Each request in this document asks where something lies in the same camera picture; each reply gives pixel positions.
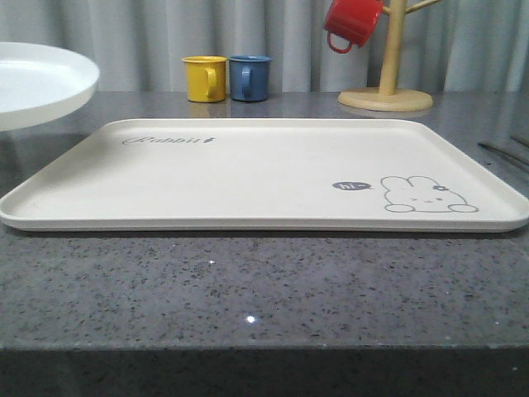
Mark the yellow enamel mug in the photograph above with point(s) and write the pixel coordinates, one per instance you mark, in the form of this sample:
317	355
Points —
206	78

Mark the steel chopstick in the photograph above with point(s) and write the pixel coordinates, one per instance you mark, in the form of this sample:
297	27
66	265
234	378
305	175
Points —
521	140
504	153

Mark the blue enamel mug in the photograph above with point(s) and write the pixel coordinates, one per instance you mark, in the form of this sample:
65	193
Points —
249	77

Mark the wooden mug tree stand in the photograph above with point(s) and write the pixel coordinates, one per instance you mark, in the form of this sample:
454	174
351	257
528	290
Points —
387	96

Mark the red enamel mug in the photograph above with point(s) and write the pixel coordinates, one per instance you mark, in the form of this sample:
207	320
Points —
353	21

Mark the cream rabbit serving tray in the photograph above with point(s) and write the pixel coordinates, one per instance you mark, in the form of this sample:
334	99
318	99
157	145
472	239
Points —
291	174

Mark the white round plate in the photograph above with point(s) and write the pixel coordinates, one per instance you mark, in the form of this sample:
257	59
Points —
41	83

